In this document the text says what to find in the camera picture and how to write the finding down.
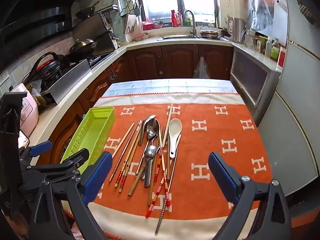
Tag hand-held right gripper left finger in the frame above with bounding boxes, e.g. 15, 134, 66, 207
29, 151, 113, 240

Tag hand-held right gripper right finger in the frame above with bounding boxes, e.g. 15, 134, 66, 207
208, 151, 293, 240

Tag grey cabinet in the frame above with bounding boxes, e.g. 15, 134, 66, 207
229, 47, 282, 106

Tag medium metal spoon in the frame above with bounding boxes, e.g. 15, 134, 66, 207
143, 145, 161, 188

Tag large metal spoon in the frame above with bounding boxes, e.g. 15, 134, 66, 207
142, 118, 161, 170
138, 115, 157, 146

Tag gas stove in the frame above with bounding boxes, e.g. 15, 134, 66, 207
87, 52, 115, 68

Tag steel electric kettle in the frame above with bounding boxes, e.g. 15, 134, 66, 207
226, 17, 247, 44

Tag metal faucet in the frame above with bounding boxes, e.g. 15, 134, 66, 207
183, 10, 198, 37

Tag white plastic bag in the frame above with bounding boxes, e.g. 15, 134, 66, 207
192, 56, 209, 79

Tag light cutting board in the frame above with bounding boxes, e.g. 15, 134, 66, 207
124, 14, 137, 34

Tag stainless steel panel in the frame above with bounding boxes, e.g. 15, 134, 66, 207
71, 11, 117, 55

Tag orange patterned blanket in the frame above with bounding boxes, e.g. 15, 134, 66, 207
62, 91, 273, 240

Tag glass jar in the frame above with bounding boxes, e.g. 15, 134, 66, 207
244, 29, 257, 48

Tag dark wok with lid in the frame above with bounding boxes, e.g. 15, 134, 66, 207
67, 39, 98, 61

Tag plastic bag of produce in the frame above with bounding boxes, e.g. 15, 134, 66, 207
26, 79, 54, 106

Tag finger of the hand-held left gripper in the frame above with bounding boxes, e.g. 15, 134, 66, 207
19, 141, 53, 166
22, 149, 90, 182

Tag brown wooden kitchen cabinets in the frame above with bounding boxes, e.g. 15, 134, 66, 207
49, 44, 235, 167

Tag metal splash guard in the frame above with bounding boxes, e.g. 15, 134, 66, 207
49, 59, 92, 105

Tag grey refrigerator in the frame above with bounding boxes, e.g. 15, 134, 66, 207
257, 0, 320, 198

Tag white kitchen countertop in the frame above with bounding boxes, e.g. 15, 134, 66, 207
19, 34, 283, 167

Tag red box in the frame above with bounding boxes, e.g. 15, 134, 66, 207
277, 46, 287, 68

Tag black pressure cooker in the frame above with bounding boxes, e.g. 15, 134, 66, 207
24, 51, 64, 92

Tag clear plastic bag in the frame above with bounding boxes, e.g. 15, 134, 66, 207
246, 0, 288, 38

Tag black range hood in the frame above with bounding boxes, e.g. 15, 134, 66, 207
0, 0, 105, 67

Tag white ceramic spoon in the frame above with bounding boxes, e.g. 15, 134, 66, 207
168, 118, 183, 158

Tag green plastic utensil tray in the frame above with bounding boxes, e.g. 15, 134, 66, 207
61, 106, 117, 175

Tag green label bottle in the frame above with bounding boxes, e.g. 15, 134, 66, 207
271, 39, 281, 61

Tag white plastic bottle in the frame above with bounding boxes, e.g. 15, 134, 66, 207
264, 36, 273, 58

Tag steel sink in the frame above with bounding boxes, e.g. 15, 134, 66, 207
157, 34, 201, 42

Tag pink kitchen appliance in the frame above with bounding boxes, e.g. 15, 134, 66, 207
11, 84, 40, 138

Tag small metal spoon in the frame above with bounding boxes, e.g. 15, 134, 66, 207
136, 129, 157, 175

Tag black wok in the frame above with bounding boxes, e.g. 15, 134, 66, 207
75, 0, 103, 20

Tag metal pan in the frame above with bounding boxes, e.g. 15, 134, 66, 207
199, 29, 222, 40

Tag pile of chopsticks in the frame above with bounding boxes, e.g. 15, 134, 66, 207
109, 103, 182, 235

